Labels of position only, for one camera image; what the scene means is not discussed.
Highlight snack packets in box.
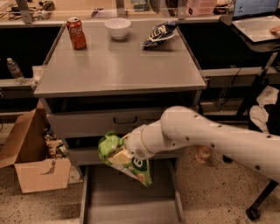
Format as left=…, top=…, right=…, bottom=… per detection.
left=43, top=126, right=67, bottom=159

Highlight person hand on laptop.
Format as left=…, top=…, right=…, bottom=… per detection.
left=270, top=25, right=280, bottom=35

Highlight grey middle drawer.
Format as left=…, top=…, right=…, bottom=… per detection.
left=65, top=134, right=186, bottom=166

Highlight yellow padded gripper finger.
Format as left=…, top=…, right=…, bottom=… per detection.
left=108, top=148, right=133, bottom=165

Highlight pink water bottle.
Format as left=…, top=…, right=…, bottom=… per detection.
left=194, top=146, right=212, bottom=165

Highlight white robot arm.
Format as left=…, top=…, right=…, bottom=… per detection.
left=109, top=106, right=280, bottom=183

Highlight pink storage box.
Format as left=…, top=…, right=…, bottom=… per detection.
left=186, top=0, right=216, bottom=16

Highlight black side desk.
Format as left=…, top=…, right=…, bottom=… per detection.
left=219, top=16, right=280, bottom=116

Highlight black office chair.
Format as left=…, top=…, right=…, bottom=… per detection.
left=222, top=95, right=280, bottom=221

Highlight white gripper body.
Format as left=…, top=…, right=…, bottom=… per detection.
left=125, top=125, right=154, bottom=159

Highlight laptop computer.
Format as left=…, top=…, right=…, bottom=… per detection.
left=232, top=0, right=280, bottom=43

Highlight grey bottom drawer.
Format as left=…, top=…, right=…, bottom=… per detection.
left=80, top=159, right=185, bottom=224

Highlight green rice chip bag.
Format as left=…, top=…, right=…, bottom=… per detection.
left=98, top=130, right=152, bottom=187

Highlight white ceramic bowl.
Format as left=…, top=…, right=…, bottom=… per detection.
left=104, top=17, right=131, bottom=39

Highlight grey top drawer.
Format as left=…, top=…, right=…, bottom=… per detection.
left=45, top=100, right=200, bottom=139

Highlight grey drawer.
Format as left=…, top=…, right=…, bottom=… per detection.
left=80, top=159, right=185, bottom=224
left=45, top=100, right=200, bottom=139
left=65, top=134, right=186, bottom=166

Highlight red coca-cola can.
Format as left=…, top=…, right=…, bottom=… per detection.
left=66, top=17, right=87, bottom=50

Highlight white cloth on chair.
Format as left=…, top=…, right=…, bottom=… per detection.
left=249, top=86, right=280, bottom=136

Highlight cardboard box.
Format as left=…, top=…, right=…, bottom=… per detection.
left=0, top=106, right=71, bottom=193

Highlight grey drawer cabinet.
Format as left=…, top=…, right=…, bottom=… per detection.
left=32, top=18, right=207, bottom=224

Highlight clear plastic water bottle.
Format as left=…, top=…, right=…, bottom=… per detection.
left=7, top=58, right=26, bottom=85

